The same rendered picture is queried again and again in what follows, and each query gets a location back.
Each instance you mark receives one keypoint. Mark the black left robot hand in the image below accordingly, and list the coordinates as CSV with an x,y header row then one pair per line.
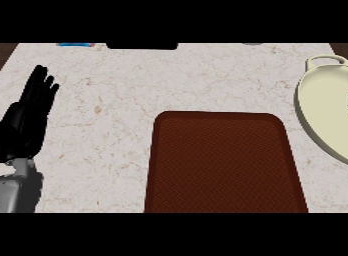
x,y
30,116

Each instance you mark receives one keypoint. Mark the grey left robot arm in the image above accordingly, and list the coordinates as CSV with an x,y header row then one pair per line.
x,y
9,190

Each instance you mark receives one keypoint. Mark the brown rectangular tray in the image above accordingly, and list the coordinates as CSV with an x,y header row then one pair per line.
x,y
225,163

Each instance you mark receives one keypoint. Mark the blue flat object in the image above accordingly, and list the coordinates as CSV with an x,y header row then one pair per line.
x,y
76,44

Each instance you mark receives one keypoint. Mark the black appliance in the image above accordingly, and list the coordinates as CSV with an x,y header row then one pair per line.
x,y
142,46

